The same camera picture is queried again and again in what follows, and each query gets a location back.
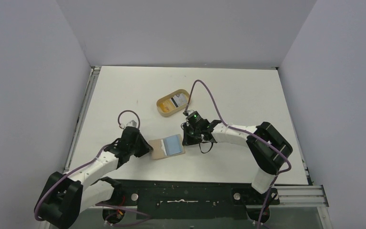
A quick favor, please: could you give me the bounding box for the beige leather card holder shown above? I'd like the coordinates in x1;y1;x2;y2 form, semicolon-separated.
149;134;185;160

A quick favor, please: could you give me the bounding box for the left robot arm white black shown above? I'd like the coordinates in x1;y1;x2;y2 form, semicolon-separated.
34;126;153;229

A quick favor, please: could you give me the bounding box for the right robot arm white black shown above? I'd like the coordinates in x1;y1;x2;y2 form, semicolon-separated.
181;111;293;204

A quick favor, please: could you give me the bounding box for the grey card with black stripe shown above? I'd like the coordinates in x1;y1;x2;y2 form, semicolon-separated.
170;93;188;108

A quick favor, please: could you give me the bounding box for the beige oval tray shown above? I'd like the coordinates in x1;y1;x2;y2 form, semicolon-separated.
156;89;189;117

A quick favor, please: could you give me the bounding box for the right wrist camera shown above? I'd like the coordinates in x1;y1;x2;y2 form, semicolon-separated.
183;110;198;118

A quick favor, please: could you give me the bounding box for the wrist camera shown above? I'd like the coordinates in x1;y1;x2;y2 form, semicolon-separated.
125;120;138;128
183;110;198;118

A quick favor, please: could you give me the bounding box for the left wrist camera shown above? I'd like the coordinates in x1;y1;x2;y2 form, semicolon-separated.
125;120;138;128

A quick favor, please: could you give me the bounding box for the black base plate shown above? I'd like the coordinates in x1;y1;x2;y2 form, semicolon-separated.
59;177;282;221

